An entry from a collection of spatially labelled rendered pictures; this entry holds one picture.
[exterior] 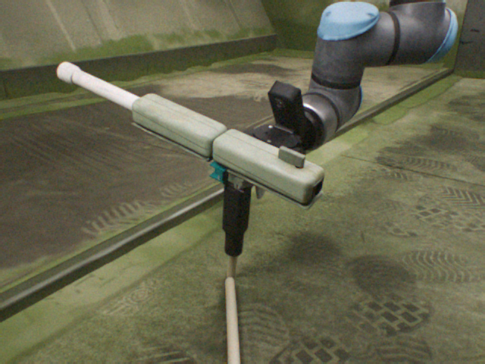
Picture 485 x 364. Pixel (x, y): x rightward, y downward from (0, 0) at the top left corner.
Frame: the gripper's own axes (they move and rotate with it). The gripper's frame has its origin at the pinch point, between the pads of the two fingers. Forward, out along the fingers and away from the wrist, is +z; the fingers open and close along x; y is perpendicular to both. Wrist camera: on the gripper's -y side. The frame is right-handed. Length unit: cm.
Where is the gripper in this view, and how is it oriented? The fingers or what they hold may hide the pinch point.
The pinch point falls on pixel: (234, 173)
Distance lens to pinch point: 62.9
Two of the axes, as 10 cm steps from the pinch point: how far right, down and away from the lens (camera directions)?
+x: -8.2, -3.9, 4.1
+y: -0.7, 7.9, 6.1
